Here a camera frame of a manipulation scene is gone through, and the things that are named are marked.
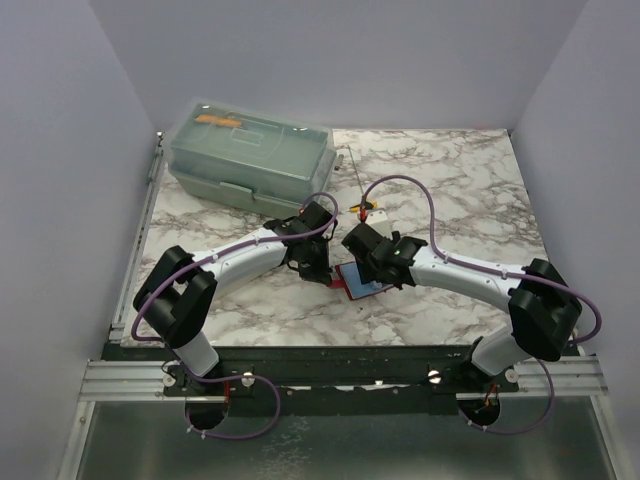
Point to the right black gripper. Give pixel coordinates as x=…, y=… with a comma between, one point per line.
x=396, y=238

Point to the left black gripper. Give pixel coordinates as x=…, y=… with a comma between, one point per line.
x=321, y=273

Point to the red leather card holder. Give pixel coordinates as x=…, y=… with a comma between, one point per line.
x=346, y=277

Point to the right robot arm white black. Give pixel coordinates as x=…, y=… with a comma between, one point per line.
x=542, y=312

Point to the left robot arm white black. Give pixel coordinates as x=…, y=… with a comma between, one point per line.
x=174, y=301

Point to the green plastic toolbox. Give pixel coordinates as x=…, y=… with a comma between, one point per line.
x=268, y=166

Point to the orange tool inside toolbox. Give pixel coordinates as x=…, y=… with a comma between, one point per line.
x=218, y=121

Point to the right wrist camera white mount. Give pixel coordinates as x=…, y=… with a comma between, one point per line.
x=378, y=220

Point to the yellow black T-handle hex key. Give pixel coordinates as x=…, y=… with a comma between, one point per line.
x=363, y=205

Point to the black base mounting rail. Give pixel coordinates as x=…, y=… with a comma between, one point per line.
x=320, y=381

